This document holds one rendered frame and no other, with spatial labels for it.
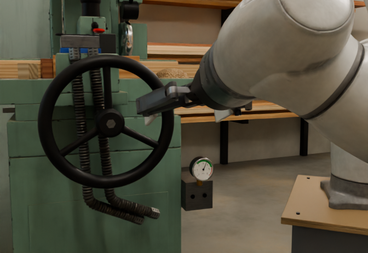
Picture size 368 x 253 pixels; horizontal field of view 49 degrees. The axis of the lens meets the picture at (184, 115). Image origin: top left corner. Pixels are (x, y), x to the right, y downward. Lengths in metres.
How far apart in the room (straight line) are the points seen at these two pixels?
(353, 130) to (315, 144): 4.31
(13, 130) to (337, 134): 0.79
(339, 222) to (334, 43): 0.56
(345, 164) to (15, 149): 0.77
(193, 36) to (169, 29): 0.24
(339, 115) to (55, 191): 0.80
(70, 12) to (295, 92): 0.97
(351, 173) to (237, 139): 3.20
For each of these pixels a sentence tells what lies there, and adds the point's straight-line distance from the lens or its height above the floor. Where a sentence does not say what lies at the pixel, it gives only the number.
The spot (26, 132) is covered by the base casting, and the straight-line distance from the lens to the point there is 1.05.
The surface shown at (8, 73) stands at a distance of 1.20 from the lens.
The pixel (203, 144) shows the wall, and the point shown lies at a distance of 3.96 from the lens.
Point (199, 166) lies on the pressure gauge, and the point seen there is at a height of 0.67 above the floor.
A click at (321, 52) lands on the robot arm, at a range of 0.39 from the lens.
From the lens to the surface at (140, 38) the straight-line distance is 1.39.
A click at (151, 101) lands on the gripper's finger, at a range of 0.61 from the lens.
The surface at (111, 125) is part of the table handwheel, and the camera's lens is 0.85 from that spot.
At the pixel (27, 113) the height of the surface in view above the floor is 0.82.
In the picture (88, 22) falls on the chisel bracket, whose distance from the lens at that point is 1.16.
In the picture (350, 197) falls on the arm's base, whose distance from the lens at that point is 0.99.
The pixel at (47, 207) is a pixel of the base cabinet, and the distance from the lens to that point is 1.09.
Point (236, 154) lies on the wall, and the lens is 4.16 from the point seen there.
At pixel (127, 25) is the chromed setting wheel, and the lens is 1.32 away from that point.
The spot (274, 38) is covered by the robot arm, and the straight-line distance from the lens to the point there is 0.38.
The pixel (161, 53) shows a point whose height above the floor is 1.05.
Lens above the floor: 0.92
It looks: 6 degrees down
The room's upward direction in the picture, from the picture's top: straight up
